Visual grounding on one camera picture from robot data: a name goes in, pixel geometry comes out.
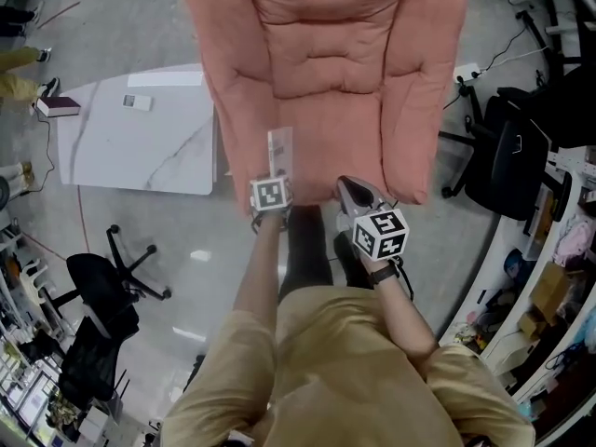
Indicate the white marble side table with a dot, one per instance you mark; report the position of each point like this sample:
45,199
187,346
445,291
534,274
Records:
135,152

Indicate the thick maroon book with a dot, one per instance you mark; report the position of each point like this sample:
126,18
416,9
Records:
58,107

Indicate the dark wristwatch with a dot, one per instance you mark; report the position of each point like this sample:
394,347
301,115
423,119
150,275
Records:
383,276

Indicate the cluttered white desk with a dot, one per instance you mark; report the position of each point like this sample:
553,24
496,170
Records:
535,296

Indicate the white power strip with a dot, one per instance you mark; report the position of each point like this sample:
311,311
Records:
468,72

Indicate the person's right forearm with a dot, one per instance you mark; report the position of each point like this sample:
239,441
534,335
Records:
405,315

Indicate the person's left forearm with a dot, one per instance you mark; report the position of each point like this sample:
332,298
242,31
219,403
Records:
261,268

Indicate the brown cardboard box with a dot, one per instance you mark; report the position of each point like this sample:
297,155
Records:
551,284

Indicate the black office chair with armrests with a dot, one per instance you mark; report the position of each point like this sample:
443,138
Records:
517,166

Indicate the black mesh office chair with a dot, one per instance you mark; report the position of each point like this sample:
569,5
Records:
98,315

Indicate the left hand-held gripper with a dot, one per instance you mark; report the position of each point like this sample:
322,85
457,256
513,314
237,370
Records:
271,194

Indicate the person's tan shirt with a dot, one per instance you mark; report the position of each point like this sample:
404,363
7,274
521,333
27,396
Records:
335,370

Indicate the small white remote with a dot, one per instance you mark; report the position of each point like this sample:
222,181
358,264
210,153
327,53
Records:
137,102

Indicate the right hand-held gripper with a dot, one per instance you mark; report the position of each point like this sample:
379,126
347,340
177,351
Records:
378,235

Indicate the pink padded armchair seat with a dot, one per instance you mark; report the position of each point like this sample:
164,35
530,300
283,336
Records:
335,86

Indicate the person's left leg black trousers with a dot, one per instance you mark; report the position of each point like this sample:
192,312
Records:
305,249

